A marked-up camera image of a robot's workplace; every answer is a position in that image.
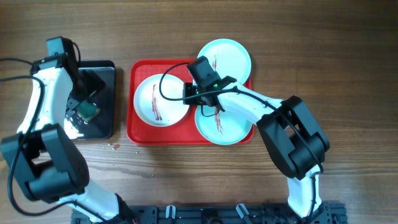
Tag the green and yellow sponge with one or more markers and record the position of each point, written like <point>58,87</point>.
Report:
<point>87,110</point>

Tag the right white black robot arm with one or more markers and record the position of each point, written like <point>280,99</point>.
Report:
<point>294,140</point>

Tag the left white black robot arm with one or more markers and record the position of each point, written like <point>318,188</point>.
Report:
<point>45,162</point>

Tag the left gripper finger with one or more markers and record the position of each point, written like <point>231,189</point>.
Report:
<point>94,84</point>
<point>71,107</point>

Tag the light blue plate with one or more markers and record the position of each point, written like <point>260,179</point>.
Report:
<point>222,128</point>
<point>228,58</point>

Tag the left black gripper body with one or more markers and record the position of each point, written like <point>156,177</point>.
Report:
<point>78,87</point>

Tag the light blue plate bottom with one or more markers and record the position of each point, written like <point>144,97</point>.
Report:
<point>222,128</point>

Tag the black rectangular water tray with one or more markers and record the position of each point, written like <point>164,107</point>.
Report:
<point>101,126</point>

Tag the red plastic serving tray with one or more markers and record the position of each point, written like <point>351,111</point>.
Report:
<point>183,132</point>

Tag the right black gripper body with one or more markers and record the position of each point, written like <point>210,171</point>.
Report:
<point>193,92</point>

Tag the white plate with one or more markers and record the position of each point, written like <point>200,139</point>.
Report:
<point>155,110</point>

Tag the light blue plate top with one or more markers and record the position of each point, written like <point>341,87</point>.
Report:
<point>228,58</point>

